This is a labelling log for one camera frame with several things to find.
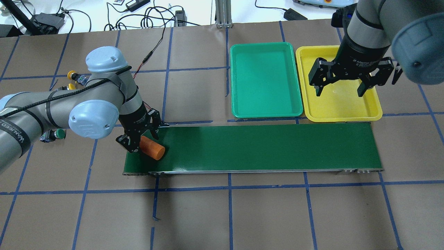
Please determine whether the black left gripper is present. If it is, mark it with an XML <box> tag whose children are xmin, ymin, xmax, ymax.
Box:
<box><xmin>116</xmin><ymin>104</ymin><xmax>170</xmax><ymax>153</ymax></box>

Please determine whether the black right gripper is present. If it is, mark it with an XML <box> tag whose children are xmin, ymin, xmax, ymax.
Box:
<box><xmin>309</xmin><ymin>39</ymin><xmax>395</xmax><ymax>98</ymax></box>

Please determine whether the plain orange cylinder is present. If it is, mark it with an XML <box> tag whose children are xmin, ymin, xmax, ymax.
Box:
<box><xmin>139</xmin><ymin>136</ymin><xmax>165</xmax><ymax>160</ymax></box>

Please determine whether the yellow push button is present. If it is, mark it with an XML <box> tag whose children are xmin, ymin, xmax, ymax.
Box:
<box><xmin>57</xmin><ymin>83</ymin><xmax>78</xmax><ymax>91</ymax></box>
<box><xmin>67</xmin><ymin>70</ymin><xmax>89</xmax><ymax>86</ymax></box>

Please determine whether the green push button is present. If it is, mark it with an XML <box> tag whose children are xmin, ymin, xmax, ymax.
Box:
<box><xmin>39</xmin><ymin>128</ymin><xmax>66</xmax><ymax>143</ymax></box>

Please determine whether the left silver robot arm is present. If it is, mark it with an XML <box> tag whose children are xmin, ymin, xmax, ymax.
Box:
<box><xmin>0</xmin><ymin>46</ymin><xmax>168</xmax><ymax>172</ymax></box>

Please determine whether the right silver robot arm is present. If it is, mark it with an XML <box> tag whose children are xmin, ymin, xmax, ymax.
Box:
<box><xmin>309</xmin><ymin>0</ymin><xmax>444</xmax><ymax>97</ymax></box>

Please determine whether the yellow plastic tray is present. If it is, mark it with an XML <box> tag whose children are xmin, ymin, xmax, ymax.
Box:
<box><xmin>295</xmin><ymin>45</ymin><xmax>383</xmax><ymax>122</ymax></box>

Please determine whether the green conveyor belt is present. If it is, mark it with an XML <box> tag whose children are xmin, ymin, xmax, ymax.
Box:
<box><xmin>123</xmin><ymin>123</ymin><xmax>383</xmax><ymax>176</ymax></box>

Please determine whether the green plastic tray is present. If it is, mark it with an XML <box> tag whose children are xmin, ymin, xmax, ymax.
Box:
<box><xmin>230</xmin><ymin>42</ymin><xmax>304</xmax><ymax>119</ymax></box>

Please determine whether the black power adapter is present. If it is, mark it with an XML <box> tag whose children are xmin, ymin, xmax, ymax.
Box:
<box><xmin>283</xmin><ymin>8</ymin><xmax>308</xmax><ymax>21</ymax></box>

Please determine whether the black power supply box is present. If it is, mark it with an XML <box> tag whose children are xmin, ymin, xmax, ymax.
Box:
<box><xmin>174</xmin><ymin>10</ymin><xmax>187</xmax><ymax>27</ymax></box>

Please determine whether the red black power cable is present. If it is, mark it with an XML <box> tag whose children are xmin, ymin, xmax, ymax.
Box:
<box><xmin>132</xmin><ymin>24</ymin><xmax>167</xmax><ymax>80</ymax></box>

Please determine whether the aluminium frame post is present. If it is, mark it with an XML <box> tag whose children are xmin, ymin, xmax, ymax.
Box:
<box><xmin>215</xmin><ymin>0</ymin><xmax>233</xmax><ymax>29</ymax></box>

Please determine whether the black camera stand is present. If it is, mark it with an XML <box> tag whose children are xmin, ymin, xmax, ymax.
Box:
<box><xmin>1</xmin><ymin>0</ymin><xmax>65</xmax><ymax>35</ymax></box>

